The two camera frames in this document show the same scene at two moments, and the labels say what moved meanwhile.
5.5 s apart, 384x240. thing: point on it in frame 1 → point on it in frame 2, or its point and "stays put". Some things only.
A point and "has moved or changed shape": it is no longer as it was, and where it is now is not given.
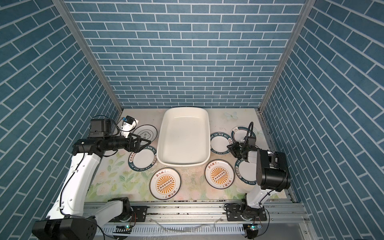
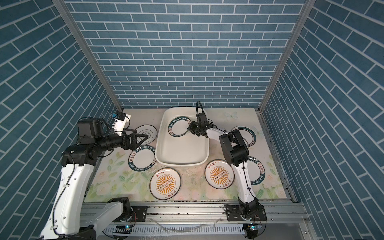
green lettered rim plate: (143, 160) stays put
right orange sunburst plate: (219, 174) stays put
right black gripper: (233, 148) → (190, 128)
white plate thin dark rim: (148, 131) stays put
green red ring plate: (239, 133) stays put
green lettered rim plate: (219, 141) has moved or changed shape
